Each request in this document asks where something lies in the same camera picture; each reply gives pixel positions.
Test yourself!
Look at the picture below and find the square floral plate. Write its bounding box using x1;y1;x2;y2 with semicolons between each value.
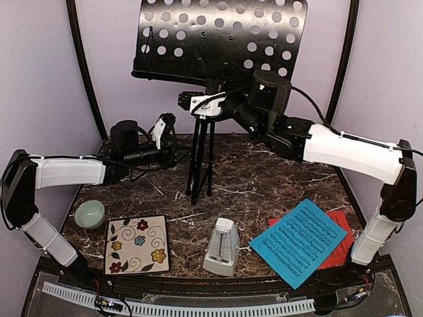
103;215;171;275

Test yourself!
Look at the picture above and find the green ceramic bowl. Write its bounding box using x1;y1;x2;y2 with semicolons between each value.
74;200;105;230

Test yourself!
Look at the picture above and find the red sheet music page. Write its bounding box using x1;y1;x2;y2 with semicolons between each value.
268;211;358;271

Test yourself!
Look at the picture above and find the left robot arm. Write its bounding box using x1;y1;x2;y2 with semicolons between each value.
1;113;186;288

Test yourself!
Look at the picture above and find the right black frame post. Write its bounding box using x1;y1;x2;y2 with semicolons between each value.
325;0;360;123

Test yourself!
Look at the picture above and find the black music stand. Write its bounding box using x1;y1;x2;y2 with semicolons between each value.
132;1;308;203

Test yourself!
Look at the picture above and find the blue sheet music page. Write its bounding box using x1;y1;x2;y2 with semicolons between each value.
248;198;348;291

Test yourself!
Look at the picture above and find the white cable duct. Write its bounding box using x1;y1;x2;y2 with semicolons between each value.
42;282;315;316

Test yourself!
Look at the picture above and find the white metronome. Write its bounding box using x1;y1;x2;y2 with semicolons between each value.
202;217;239;277

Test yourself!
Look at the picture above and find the left black frame post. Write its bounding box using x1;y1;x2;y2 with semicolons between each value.
65;0;108;142

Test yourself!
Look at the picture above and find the black frame post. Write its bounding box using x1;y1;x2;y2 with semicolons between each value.
65;0;108;142
325;0;360;123

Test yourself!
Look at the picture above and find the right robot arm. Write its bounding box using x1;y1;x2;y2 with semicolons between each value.
178;69;418;287

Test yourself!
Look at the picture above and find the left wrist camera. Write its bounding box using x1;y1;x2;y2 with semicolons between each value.
149;113;176;150

